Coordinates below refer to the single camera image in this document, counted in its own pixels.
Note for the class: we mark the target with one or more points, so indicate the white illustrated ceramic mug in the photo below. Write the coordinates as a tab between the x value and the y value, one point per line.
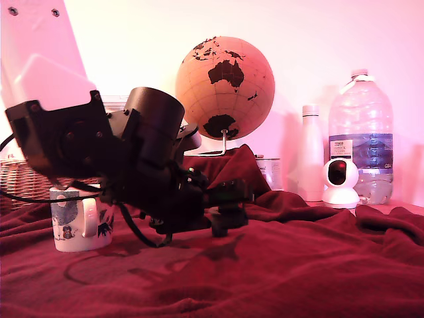
71	228

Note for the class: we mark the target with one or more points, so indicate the white metal tin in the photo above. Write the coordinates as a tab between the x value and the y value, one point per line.
271	174

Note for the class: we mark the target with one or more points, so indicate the clear plastic lidded container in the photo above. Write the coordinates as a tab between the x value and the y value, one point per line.
114	101

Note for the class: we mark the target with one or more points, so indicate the white insulated bottle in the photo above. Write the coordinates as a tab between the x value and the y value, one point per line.
311	149

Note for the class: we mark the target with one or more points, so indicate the cork globe on metal stand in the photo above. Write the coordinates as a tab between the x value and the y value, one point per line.
225	99

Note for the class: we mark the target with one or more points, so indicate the large clear water bottle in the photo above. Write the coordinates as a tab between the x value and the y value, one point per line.
361	116

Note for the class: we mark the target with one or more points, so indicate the small white round camera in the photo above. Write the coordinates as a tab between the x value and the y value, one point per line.
341	195

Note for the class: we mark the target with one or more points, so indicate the dark grey coffee capsule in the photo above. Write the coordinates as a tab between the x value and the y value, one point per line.
219	233

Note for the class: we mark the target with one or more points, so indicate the dark red fleece blanket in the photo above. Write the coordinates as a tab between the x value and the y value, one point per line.
281	265

